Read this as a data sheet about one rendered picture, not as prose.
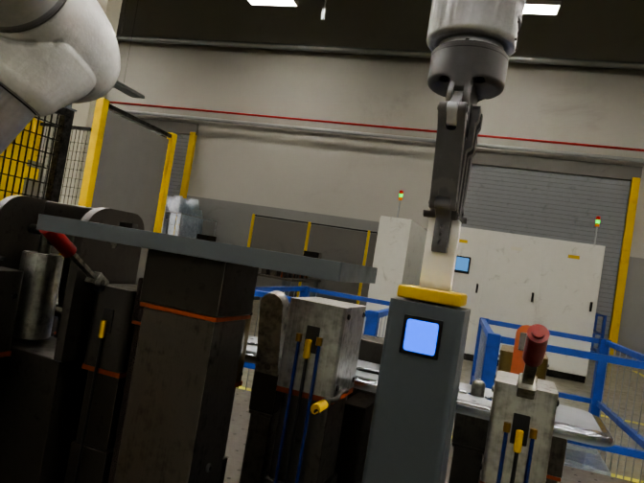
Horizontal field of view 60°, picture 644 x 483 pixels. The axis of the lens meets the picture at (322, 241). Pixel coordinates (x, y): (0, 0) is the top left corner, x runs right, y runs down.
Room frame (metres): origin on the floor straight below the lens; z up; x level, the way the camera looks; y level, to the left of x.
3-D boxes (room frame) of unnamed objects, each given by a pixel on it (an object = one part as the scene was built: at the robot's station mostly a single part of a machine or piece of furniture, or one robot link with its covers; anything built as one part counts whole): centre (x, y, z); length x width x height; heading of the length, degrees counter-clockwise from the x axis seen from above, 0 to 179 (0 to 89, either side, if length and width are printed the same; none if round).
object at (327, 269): (0.63, 0.13, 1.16); 0.37 x 0.14 x 0.02; 70
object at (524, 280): (8.55, -2.96, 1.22); 2.40 x 0.54 x 2.45; 75
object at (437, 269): (0.54, -0.12, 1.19); 0.03 x 0.01 x 0.07; 70
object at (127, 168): (4.17, 1.49, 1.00); 1.04 x 0.14 x 2.00; 164
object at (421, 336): (0.51, -0.10, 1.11); 0.03 x 0.01 x 0.03; 70
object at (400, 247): (9.92, -1.47, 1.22); 2.40 x 0.54 x 2.45; 161
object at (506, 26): (0.55, -0.12, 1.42); 0.09 x 0.09 x 0.06
